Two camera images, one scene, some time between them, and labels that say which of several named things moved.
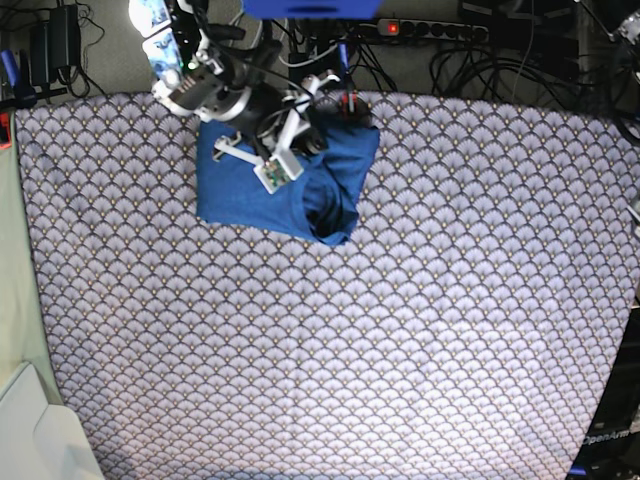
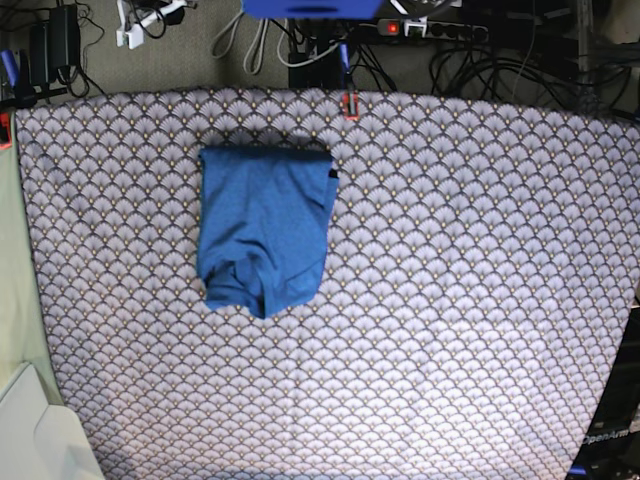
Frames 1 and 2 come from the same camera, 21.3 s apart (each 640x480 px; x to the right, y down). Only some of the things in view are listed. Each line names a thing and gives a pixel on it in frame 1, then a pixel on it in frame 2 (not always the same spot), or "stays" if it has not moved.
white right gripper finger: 271,175 to 120,31
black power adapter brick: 55,43 stays
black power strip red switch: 405,27 stays
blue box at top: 312,9 stays
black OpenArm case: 611,447 stays
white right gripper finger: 288,163 to 135,34
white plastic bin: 40,440 stays
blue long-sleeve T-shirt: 322,205 to 263,226
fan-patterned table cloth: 465,328 stays
